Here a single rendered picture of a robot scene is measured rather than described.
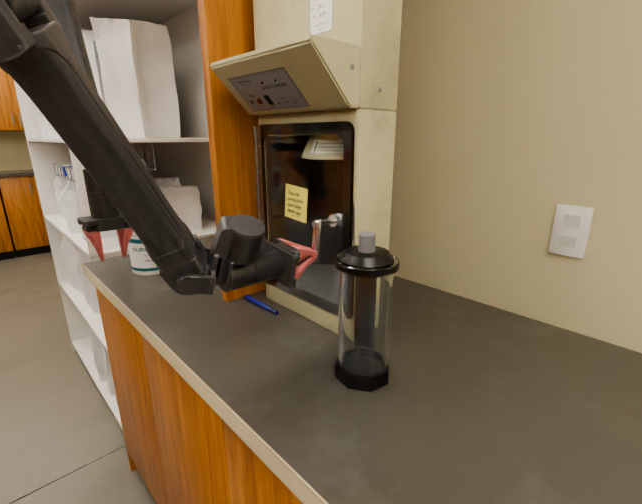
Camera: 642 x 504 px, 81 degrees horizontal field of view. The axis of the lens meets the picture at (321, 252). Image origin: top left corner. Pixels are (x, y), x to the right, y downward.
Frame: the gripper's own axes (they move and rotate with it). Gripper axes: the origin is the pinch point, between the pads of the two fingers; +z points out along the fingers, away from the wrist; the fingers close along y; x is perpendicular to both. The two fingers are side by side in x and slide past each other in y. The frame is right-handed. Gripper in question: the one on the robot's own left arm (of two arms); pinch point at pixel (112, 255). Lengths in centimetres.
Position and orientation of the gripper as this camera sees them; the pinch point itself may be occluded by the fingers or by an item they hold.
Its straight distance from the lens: 98.6
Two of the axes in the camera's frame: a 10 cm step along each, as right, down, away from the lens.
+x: -6.9, -2.1, 6.9
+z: 0.1, 9.6, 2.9
